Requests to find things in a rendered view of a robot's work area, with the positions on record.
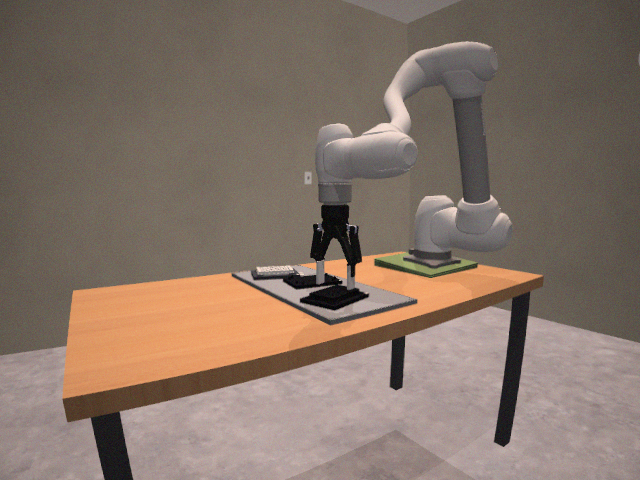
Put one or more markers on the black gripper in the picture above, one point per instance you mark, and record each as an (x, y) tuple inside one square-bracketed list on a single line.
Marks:
[(335, 225)]

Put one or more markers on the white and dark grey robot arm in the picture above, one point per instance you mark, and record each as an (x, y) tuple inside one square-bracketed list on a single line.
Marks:
[(387, 151)]

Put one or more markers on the black well plate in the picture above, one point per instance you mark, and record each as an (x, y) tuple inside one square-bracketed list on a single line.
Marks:
[(334, 293)]

